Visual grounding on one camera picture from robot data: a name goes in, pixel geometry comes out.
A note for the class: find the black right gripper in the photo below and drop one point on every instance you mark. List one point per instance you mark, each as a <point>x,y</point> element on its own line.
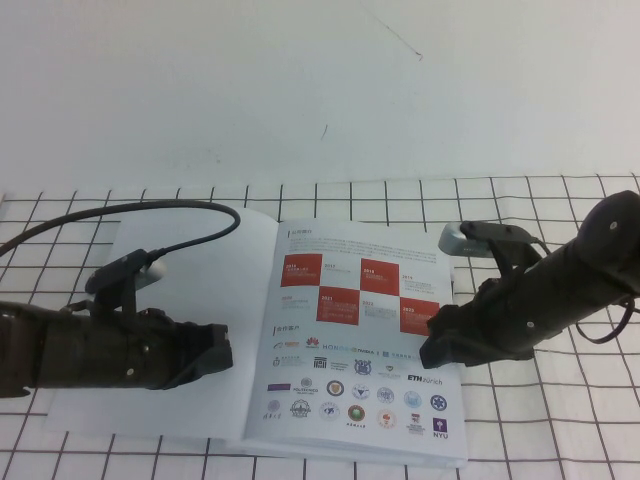
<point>495,325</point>

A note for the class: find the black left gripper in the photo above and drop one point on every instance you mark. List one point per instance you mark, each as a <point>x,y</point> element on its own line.
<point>150,350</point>

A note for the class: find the white printed book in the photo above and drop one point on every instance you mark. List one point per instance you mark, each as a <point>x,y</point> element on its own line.
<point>360,350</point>

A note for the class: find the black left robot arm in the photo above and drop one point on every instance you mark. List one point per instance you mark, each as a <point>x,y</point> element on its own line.
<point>50,350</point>

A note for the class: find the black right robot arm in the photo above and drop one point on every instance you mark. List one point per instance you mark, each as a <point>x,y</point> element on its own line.
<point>590,280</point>

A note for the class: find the white black-grid checkered tablecloth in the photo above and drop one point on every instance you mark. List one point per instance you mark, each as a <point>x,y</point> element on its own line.
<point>550,425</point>

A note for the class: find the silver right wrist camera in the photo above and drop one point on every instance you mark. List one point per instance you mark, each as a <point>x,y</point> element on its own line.
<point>452,240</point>

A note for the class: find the black right camera bracket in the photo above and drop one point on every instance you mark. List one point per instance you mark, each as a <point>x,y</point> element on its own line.
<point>505,250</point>

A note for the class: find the black camera bracket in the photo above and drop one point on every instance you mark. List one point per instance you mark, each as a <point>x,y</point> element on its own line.
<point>505,250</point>
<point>110,277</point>

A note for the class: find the black left camera bracket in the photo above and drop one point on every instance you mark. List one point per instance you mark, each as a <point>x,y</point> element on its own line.
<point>110,277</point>

